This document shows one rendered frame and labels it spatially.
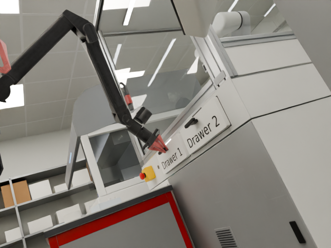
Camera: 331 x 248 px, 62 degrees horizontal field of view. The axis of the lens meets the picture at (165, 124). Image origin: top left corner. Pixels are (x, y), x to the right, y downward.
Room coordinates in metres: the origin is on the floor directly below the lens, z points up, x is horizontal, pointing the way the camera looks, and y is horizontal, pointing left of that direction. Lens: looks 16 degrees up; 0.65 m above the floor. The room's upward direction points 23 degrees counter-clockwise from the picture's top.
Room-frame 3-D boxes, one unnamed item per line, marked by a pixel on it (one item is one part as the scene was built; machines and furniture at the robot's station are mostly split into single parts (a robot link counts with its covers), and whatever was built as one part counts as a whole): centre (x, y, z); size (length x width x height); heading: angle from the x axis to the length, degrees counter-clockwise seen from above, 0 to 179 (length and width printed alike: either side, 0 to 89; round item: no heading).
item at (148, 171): (1.56, 0.20, 0.88); 0.07 x 0.05 x 0.07; 28
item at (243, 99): (1.47, -0.42, 0.87); 1.02 x 0.95 x 0.14; 28
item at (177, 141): (1.28, 0.03, 0.87); 0.29 x 0.02 x 0.11; 28
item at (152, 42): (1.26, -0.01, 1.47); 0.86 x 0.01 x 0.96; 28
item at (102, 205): (1.36, 0.42, 0.78); 0.12 x 0.08 x 0.04; 138
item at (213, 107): (1.00, -0.12, 0.87); 0.29 x 0.02 x 0.11; 28
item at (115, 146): (2.95, 0.53, 1.13); 1.78 x 1.14 x 0.45; 28
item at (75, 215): (1.24, 0.54, 0.78); 0.07 x 0.07 x 0.04
